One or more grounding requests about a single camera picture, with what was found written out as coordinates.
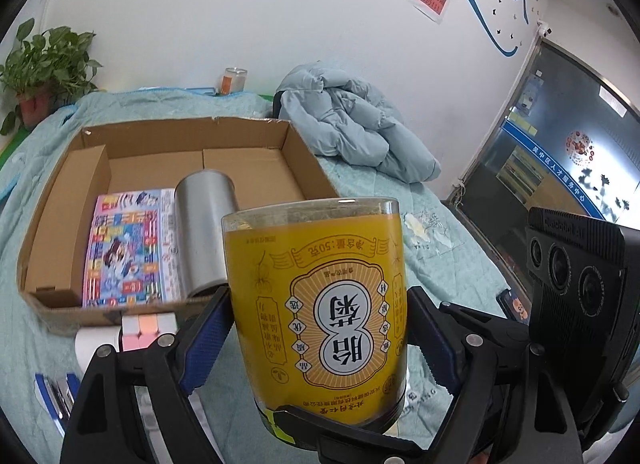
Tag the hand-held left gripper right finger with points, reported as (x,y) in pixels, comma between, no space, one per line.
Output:
(430,344)

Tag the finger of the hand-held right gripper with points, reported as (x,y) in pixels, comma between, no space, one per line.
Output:
(480,318)

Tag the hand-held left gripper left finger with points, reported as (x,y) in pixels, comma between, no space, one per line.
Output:
(207,339)

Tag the pastel puzzle cube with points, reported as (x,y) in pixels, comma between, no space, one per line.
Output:
(145,331)

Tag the yellow label jar black lid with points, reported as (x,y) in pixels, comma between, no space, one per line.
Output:
(310,294)

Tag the silver metal canister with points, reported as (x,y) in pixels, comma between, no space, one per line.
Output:
(205,224)

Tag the colourful cartoon board game box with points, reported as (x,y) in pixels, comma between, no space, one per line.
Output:
(125,249)

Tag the brown cardboard box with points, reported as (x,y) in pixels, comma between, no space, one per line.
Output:
(150,144)

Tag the dark phone at bed edge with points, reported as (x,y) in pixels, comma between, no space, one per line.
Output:
(515,305)

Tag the white tape roll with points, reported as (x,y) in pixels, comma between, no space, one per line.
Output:
(95,341)

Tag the glass door with posters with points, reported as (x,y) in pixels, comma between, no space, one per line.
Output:
(550,119)

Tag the blue stapler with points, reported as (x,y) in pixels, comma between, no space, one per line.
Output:
(50,404)

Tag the light blue puffer jacket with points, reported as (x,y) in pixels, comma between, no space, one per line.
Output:
(350,119)

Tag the glass jar orange label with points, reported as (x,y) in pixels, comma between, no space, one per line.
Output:
(232,82)

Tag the green mat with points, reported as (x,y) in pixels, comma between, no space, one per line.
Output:
(7,142)

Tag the small potted green plant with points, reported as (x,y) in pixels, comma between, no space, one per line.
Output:
(50,59)

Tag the blue wall decal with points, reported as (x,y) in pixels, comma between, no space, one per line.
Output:
(505,50)

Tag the white security camera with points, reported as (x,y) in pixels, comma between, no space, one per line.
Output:
(545,28)

